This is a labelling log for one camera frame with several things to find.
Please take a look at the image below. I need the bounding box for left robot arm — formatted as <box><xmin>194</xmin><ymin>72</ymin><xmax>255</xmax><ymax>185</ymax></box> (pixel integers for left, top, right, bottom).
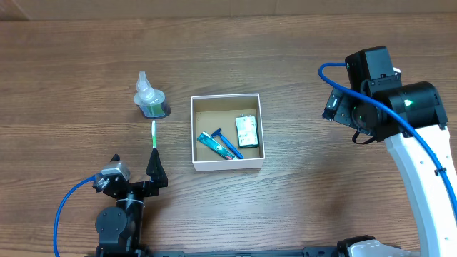
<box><xmin>93</xmin><ymin>149</ymin><xmax>168</xmax><ymax>256</ymax></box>

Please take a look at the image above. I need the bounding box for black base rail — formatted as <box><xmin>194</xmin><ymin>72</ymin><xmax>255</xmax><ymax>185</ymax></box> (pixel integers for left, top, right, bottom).
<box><xmin>108</xmin><ymin>246</ymin><xmax>341</xmax><ymax>257</ymax></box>

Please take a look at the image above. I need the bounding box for green white toothbrush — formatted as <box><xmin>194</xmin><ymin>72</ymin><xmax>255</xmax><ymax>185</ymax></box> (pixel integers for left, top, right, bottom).
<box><xmin>151</xmin><ymin>120</ymin><xmax>156</xmax><ymax>148</ymax></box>

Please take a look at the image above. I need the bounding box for white cardboard box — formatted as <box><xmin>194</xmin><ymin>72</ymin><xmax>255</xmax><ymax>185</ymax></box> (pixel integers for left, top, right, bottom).
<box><xmin>191</xmin><ymin>94</ymin><xmax>265</xmax><ymax>171</ymax></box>

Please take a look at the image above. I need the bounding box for green toothpaste tube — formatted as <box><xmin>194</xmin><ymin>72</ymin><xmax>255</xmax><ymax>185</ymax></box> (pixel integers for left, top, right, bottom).
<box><xmin>197</xmin><ymin>132</ymin><xmax>237</xmax><ymax>160</ymax></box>

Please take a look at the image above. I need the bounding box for green white soap packet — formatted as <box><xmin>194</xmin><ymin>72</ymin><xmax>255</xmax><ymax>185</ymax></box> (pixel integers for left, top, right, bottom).
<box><xmin>235</xmin><ymin>116</ymin><xmax>259</xmax><ymax>148</ymax></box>

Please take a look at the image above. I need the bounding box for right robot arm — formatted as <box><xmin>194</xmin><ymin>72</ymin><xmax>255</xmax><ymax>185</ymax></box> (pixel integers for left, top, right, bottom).
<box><xmin>318</xmin><ymin>46</ymin><xmax>456</xmax><ymax>256</ymax></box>

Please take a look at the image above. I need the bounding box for left blue cable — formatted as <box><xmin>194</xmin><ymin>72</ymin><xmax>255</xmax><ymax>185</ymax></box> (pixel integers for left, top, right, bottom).
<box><xmin>52</xmin><ymin>173</ymin><xmax>98</xmax><ymax>257</ymax></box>

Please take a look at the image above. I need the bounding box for clear soap pump bottle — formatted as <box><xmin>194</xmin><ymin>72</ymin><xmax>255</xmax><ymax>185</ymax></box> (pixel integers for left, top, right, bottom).
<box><xmin>134</xmin><ymin>71</ymin><xmax>171</xmax><ymax>119</ymax></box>

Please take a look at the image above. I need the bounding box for blue disposable razor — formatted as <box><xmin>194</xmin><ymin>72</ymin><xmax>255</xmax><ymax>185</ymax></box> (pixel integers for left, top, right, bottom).
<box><xmin>211</xmin><ymin>128</ymin><xmax>244</xmax><ymax>159</ymax></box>

